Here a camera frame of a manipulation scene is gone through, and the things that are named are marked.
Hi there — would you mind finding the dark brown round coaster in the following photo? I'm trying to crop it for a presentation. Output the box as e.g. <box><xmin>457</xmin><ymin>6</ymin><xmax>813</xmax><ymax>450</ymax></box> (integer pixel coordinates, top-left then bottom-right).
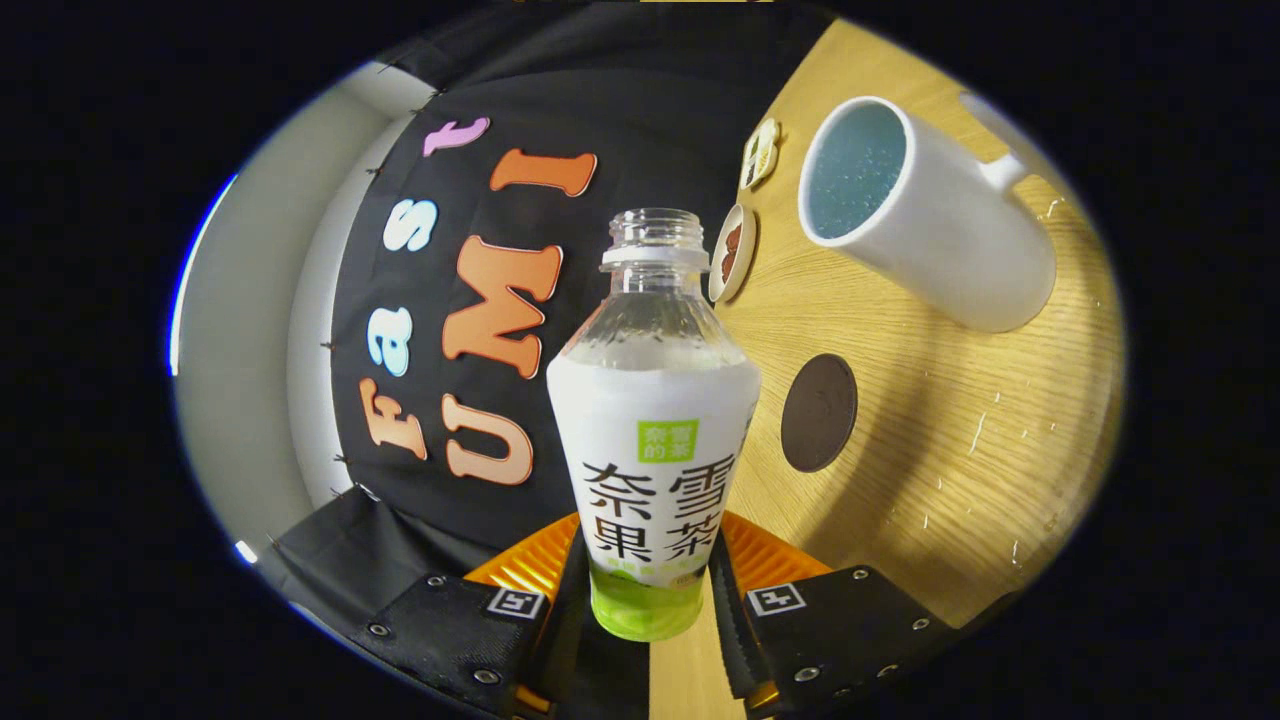
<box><xmin>780</xmin><ymin>353</ymin><xmax>859</xmax><ymax>474</ymax></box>

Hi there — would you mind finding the wooden table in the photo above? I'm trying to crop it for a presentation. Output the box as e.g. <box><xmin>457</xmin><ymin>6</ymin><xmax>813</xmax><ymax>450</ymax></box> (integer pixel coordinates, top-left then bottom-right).
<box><xmin>650</xmin><ymin>15</ymin><xmax>1126</xmax><ymax>720</ymax></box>

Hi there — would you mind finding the white cup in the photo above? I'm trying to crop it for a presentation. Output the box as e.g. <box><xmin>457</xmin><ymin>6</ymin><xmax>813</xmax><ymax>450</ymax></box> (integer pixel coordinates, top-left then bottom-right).
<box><xmin>797</xmin><ymin>90</ymin><xmax>1058</xmax><ymax>334</ymax></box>

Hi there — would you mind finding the white green juice bottle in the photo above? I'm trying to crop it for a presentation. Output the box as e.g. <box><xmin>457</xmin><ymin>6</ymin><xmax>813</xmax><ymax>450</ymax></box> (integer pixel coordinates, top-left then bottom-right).
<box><xmin>546</xmin><ymin>208</ymin><xmax>763</xmax><ymax>643</ymax></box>

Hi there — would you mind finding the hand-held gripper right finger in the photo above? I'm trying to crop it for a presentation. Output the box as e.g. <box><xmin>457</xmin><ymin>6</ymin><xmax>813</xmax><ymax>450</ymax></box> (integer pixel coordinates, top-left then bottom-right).
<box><xmin>708</xmin><ymin>511</ymin><xmax>957</xmax><ymax>715</ymax></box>

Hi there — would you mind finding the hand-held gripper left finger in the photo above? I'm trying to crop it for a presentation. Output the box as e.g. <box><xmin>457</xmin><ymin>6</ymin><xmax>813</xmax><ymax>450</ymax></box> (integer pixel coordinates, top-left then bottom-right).
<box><xmin>350</xmin><ymin>512</ymin><xmax>651</xmax><ymax>720</ymax></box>

